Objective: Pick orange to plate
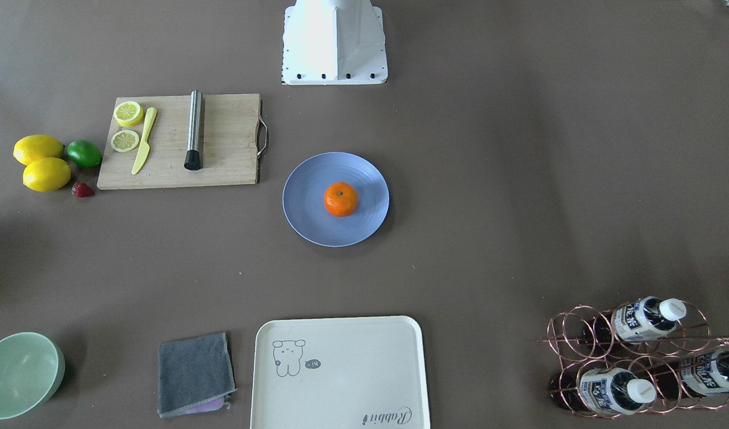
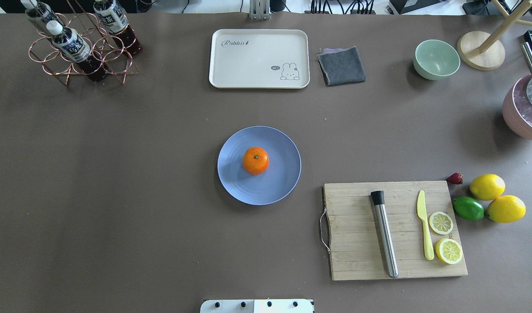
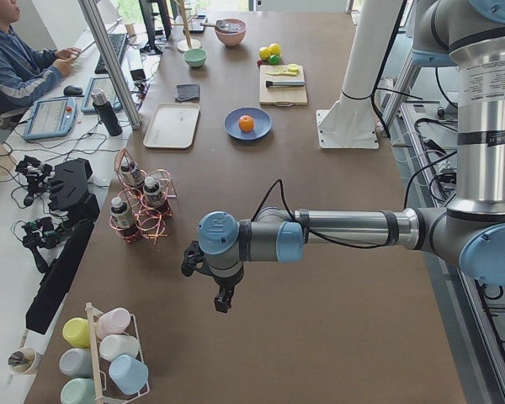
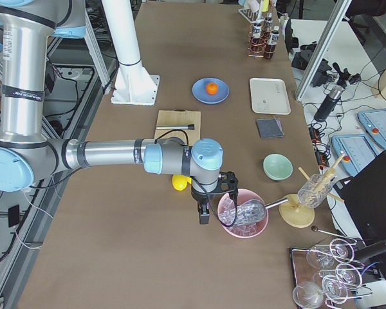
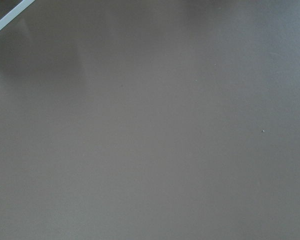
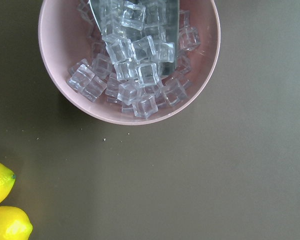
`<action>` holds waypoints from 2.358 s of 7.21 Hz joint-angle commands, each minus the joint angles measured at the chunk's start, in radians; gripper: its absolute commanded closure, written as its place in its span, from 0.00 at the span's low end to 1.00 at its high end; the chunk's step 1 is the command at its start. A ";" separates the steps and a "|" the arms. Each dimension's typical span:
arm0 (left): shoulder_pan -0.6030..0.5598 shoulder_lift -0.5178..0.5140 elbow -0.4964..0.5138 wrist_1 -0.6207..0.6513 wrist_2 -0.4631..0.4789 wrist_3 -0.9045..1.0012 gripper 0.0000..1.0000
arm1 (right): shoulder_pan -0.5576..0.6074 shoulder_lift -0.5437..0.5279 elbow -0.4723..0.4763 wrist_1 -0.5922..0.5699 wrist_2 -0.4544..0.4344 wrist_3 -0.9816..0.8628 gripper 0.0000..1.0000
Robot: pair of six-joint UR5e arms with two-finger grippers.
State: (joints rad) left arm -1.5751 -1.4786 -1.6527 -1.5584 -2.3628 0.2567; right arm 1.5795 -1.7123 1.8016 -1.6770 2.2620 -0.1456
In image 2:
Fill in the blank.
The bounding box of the orange mandarin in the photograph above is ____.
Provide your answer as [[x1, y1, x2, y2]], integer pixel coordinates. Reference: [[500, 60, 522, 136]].
[[242, 147, 269, 176]]

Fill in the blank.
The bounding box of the blue plate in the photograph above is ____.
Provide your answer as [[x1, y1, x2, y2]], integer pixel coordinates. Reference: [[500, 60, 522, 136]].
[[217, 126, 302, 205]]

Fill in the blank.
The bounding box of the cream rabbit tray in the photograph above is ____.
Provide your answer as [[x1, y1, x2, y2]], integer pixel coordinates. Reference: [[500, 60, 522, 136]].
[[208, 29, 310, 89]]

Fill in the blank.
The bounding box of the grey folded cloth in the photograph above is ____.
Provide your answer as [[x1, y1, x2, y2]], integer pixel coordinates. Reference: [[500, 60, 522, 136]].
[[317, 46, 366, 87]]

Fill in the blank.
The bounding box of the steel muddler black tip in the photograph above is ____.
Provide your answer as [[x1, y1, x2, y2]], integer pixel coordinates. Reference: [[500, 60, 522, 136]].
[[371, 190, 399, 279]]

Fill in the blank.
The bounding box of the yellow plastic knife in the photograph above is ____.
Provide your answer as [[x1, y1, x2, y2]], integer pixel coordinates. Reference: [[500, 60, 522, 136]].
[[416, 190, 435, 261]]

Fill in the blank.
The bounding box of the lower lemon slice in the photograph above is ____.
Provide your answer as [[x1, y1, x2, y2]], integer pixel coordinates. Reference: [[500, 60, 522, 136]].
[[428, 211, 454, 235]]

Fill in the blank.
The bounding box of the lemon slice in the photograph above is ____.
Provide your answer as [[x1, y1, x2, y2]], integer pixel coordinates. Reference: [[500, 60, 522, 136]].
[[435, 238, 463, 265], [428, 211, 454, 235]]

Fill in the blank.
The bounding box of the red strawberry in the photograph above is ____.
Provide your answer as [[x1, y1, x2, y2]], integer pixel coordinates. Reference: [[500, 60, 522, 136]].
[[446, 172, 463, 185]]

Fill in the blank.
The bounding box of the green bowl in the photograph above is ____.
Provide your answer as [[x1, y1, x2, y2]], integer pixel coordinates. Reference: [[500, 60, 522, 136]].
[[413, 40, 461, 80]]

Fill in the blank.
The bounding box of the upper lemon slice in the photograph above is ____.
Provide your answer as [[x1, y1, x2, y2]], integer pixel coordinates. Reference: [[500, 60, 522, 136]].
[[435, 238, 463, 265]]

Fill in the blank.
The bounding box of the lower left tea bottle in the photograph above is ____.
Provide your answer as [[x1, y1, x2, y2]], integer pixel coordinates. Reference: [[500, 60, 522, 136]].
[[93, 0, 142, 55]]

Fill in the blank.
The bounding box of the tea bottle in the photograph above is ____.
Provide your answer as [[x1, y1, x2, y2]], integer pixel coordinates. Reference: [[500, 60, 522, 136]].
[[21, 0, 64, 34], [93, 0, 142, 55], [46, 20, 107, 82]]

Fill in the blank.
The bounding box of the green lime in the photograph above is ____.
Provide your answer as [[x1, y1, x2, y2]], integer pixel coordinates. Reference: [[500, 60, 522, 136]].
[[452, 196, 485, 221]]

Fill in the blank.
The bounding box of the whole lemon lower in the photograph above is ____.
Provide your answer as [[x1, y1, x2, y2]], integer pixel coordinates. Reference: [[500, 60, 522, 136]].
[[469, 174, 506, 201]]

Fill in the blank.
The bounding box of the whole lemon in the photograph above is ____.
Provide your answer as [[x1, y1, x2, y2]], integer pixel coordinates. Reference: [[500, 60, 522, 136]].
[[469, 174, 506, 201], [487, 195, 526, 223]]

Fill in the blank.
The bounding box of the top tea bottle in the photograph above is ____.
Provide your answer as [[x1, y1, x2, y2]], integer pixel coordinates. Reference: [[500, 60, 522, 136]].
[[46, 20, 107, 82]]

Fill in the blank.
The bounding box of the wooden stand base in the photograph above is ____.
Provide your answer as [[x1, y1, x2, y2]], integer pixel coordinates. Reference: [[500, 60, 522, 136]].
[[456, 0, 532, 71]]

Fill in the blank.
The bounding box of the whole lemon upper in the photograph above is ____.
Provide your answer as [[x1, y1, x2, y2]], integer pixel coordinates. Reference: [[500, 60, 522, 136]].
[[487, 195, 526, 223]]

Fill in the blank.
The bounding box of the pink ice bucket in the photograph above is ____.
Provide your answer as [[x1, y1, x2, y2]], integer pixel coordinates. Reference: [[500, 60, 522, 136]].
[[502, 42, 532, 142]]

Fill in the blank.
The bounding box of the lower right tea bottle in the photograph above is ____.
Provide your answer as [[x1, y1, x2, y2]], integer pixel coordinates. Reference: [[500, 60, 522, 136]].
[[21, 0, 64, 34]]

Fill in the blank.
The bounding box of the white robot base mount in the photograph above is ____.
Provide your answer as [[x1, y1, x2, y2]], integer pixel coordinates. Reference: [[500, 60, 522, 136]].
[[200, 299, 315, 313]]

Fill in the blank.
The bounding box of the copper wire bottle rack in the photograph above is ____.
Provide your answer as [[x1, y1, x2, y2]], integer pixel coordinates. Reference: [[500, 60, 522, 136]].
[[28, 0, 139, 86]]

